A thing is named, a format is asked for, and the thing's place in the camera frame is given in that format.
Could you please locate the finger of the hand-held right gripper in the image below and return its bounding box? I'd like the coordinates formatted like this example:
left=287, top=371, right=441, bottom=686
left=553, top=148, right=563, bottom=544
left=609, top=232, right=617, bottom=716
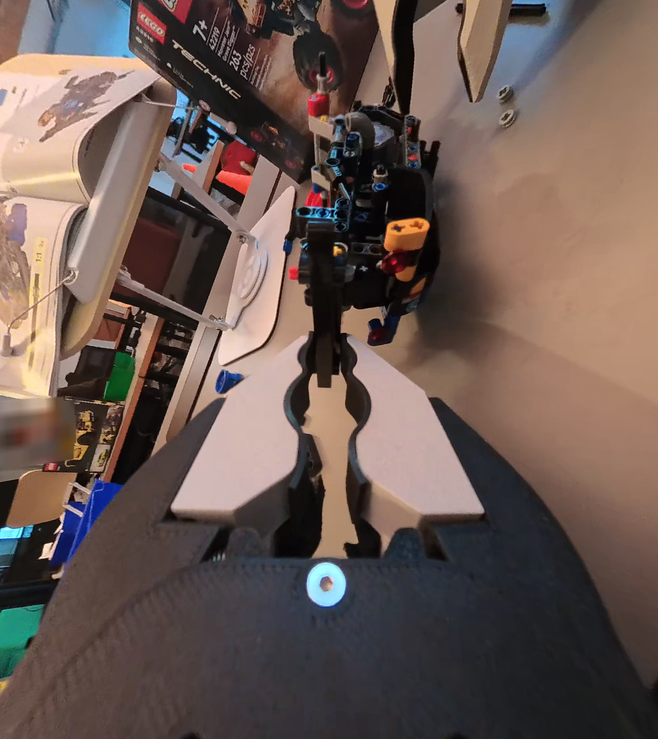
left=374, top=0, right=418, bottom=113
left=459, top=0, right=509, bottom=104

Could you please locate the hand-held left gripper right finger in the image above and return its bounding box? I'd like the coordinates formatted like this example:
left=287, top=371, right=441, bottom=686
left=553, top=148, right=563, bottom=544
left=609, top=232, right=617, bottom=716
left=341, top=334, right=486, bottom=556

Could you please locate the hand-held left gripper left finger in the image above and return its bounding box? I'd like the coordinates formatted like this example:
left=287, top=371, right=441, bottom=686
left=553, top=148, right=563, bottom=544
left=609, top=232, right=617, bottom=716
left=170, top=332, right=324, bottom=556

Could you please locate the building brick vehicle model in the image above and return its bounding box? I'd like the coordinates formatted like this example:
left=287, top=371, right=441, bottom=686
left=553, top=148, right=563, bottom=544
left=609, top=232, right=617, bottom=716
left=287, top=51, right=442, bottom=389

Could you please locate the grey desk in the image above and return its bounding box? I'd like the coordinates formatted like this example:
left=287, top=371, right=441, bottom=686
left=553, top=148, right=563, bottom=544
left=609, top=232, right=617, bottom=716
left=153, top=0, right=658, bottom=694

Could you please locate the yellow and black box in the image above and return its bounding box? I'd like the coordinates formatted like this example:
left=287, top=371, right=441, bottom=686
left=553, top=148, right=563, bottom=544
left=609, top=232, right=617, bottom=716
left=72, top=402, right=125, bottom=475

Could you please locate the green storage bin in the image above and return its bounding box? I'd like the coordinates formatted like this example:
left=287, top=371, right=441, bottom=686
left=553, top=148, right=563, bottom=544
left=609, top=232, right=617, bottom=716
left=0, top=603, right=47, bottom=685
left=104, top=351, right=136, bottom=402

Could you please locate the blue storage bin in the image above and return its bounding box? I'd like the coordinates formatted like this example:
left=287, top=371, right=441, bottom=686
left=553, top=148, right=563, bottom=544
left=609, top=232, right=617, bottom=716
left=51, top=478, right=123, bottom=569

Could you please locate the toy set box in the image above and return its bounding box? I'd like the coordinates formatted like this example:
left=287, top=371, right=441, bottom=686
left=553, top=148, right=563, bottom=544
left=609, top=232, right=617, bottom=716
left=129, top=0, right=382, bottom=187

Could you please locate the red plastic object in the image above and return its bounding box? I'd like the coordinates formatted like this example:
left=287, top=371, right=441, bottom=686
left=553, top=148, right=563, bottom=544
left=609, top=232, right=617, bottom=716
left=217, top=140, right=261, bottom=204

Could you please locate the white book stand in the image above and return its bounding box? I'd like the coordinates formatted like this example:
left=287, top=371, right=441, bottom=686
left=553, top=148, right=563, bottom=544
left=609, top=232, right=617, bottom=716
left=0, top=81, right=298, bottom=367

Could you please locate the instruction booklet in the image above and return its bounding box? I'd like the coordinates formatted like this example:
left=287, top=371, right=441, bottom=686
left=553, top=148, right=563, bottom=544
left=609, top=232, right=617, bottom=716
left=0, top=55, right=159, bottom=399

